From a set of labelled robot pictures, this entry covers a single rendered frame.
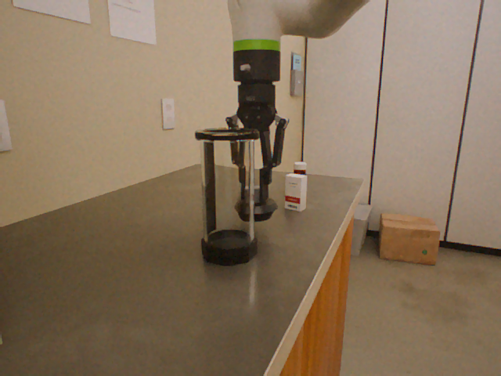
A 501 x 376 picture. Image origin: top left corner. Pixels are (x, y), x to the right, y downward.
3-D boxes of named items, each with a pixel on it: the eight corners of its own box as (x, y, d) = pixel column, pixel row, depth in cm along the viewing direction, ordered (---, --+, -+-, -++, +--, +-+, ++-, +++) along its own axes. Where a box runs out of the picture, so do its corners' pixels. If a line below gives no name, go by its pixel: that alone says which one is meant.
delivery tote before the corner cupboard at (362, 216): (289, 245, 286) (291, 208, 277) (304, 229, 322) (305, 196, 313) (362, 260, 260) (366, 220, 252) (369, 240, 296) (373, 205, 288)
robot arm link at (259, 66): (288, 54, 67) (247, 56, 71) (266, 46, 57) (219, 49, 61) (287, 85, 69) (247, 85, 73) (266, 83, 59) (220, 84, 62)
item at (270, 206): (228, 220, 71) (227, 189, 69) (246, 207, 79) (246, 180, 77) (268, 226, 67) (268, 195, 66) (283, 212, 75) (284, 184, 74)
